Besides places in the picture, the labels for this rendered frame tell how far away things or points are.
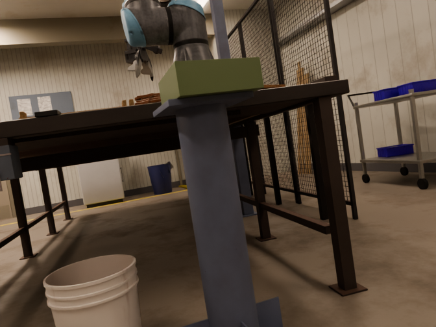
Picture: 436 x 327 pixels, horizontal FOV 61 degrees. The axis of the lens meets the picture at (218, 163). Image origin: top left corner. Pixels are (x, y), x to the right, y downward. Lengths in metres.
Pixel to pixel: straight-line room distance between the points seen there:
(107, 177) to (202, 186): 5.36
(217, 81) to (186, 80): 0.09
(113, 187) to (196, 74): 5.50
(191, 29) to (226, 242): 0.68
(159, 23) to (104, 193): 5.42
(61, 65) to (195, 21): 6.34
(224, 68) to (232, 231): 0.50
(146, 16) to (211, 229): 0.69
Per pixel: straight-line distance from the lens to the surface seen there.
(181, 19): 1.24
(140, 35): 1.22
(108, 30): 6.86
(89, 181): 6.49
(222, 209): 1.16
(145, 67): 1.83
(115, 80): 7.44
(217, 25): 3.68
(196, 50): 1.21
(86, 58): 7.52
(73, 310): 1.28
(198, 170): 1.15
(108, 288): 1.24
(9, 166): 1.46
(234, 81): 1.11
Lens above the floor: 0.72
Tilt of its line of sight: 3 degrees down
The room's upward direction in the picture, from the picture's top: 9 degrees counter-clockwise
